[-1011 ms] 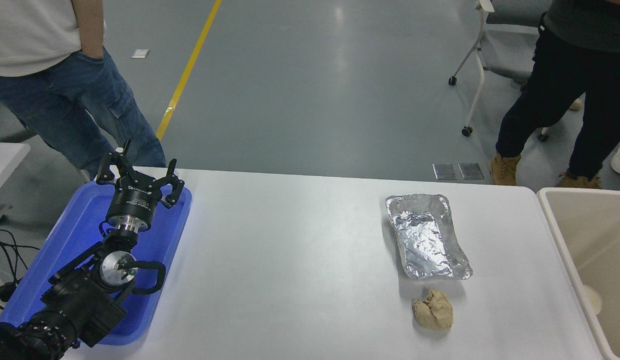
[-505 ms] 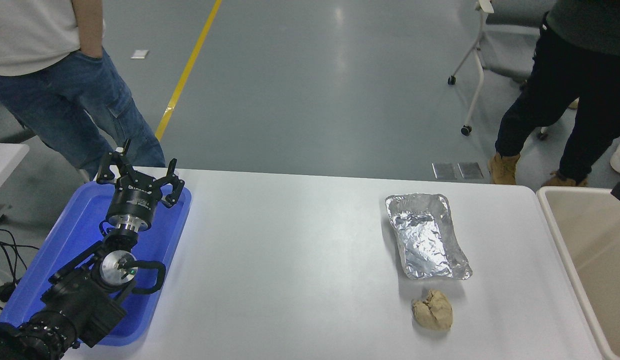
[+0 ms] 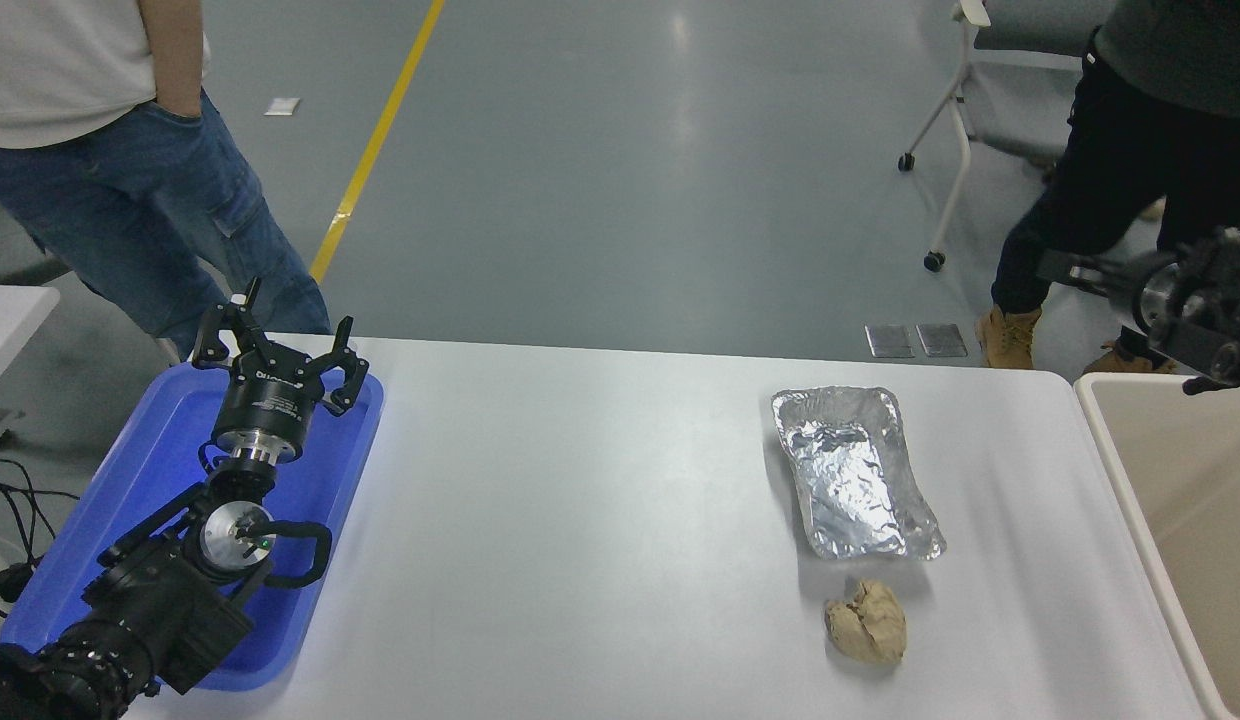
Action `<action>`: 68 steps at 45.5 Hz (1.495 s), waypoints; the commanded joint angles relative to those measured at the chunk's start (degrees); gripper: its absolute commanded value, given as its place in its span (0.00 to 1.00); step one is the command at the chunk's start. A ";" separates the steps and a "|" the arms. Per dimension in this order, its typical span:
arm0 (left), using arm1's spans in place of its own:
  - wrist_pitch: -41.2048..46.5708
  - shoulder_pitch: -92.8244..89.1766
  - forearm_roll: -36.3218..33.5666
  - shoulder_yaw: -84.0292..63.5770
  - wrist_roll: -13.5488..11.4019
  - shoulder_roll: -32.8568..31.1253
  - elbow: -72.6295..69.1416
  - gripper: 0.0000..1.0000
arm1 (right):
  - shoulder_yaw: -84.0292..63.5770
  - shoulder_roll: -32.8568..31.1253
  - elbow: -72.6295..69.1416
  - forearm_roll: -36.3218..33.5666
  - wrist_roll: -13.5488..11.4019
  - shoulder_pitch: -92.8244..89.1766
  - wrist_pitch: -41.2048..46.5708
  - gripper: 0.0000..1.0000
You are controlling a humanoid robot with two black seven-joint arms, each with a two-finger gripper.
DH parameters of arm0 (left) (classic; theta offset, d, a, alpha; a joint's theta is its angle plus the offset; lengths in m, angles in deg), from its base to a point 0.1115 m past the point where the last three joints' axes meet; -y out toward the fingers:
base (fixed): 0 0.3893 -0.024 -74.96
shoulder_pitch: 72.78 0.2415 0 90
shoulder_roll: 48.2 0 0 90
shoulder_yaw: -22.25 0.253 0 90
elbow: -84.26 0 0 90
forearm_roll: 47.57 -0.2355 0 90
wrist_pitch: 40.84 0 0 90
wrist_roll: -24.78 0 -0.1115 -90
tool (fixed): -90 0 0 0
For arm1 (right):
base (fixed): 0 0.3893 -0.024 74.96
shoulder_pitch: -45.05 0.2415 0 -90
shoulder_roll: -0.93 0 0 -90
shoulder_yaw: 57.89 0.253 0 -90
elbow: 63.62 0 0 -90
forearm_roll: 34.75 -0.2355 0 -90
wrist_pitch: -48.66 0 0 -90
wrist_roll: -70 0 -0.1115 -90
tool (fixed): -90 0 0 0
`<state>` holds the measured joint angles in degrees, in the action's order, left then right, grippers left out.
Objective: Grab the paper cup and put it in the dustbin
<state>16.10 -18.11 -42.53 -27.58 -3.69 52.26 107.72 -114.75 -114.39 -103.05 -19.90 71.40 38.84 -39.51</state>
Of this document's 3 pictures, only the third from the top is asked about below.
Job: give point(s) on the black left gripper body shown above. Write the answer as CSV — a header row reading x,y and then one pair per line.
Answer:
x,y
265,410

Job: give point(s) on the person's forearm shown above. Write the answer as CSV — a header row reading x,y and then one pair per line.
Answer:
x,y
175,55

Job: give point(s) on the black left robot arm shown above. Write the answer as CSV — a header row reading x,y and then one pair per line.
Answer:
x,y
160,610

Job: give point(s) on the blue plastic tray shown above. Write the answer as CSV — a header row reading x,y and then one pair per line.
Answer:
x,y
150,450

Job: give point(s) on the small white table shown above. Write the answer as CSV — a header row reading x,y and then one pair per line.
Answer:
x,y
10,320

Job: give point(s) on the person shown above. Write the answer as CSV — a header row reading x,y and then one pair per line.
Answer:
x,y
1140,140
90,150

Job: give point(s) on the silver foil tray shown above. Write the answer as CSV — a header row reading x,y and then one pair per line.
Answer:
x,y
850,480

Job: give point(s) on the metal floor plate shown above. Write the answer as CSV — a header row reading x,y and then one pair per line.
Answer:
x,y
941,340
888,341

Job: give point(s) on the crumpled tan paper ball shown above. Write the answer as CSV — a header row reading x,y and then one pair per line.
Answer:
x,y
868,622

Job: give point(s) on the large pale bin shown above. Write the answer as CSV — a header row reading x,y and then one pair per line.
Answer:
x,y
1200,520

